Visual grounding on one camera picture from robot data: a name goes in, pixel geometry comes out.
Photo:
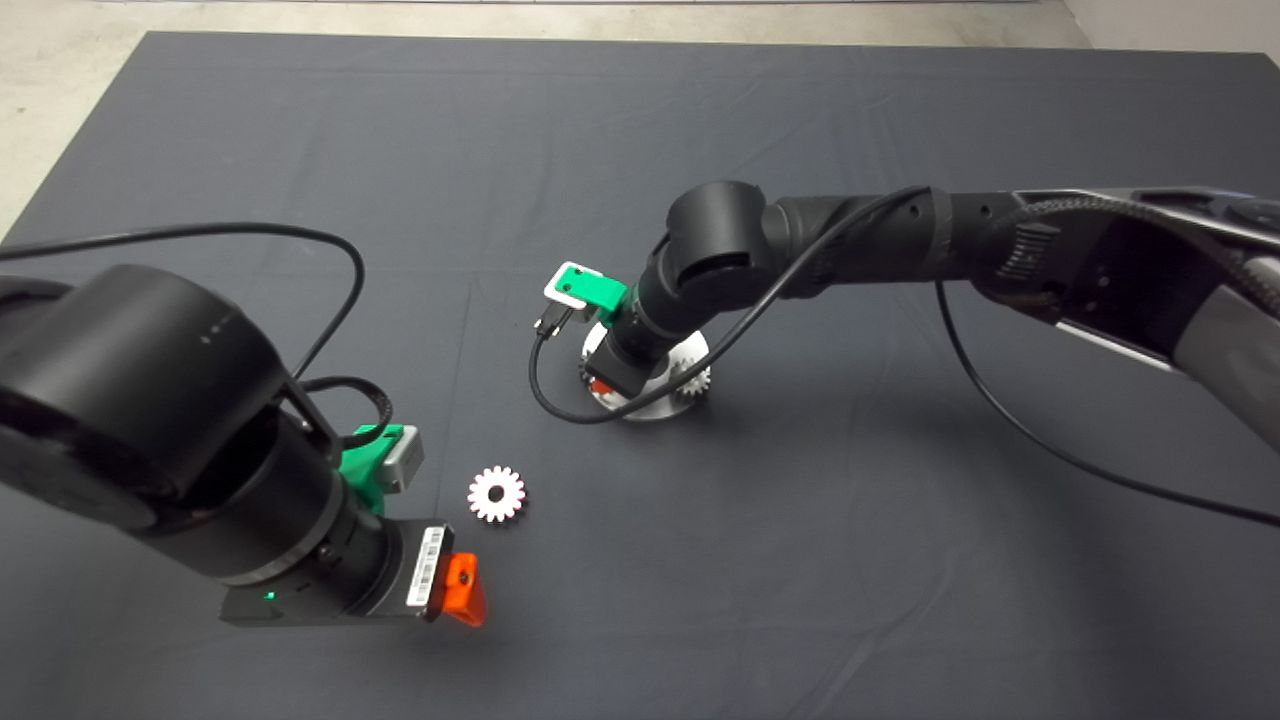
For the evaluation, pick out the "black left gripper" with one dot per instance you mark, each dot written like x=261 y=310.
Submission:
x=420 y=575

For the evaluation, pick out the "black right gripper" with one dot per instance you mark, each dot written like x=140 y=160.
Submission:
x=620 y=370

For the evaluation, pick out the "small dark steel gear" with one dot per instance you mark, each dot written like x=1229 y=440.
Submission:
x=586 y=375

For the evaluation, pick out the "larger steel gear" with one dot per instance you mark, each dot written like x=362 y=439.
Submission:
x=510 y=510

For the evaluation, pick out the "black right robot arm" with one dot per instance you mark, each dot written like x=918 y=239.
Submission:
x=880 y=240

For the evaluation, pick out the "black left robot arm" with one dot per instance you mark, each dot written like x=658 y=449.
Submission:
x=140 y=380

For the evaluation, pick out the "round metal plate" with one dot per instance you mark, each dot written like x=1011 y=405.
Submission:
x=660 y=405

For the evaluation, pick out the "dark grey table cloth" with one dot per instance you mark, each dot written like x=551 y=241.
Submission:
x=800 y=550

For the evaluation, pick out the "green right camera mount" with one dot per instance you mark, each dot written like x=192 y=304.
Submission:
x=600 y=290

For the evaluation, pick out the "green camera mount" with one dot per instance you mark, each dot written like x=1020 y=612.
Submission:
x=600 y=290
x=365 y=470

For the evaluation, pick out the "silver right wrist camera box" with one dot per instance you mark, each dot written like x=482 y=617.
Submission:
x=560 y=292

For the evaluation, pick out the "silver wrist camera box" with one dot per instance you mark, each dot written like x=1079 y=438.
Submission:
x=560 y=292
x=405 y=462

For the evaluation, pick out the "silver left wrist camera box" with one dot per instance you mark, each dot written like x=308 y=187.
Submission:
x=405 y=462

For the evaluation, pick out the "green left camera mount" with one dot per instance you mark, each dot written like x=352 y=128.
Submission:
x=365 y=470

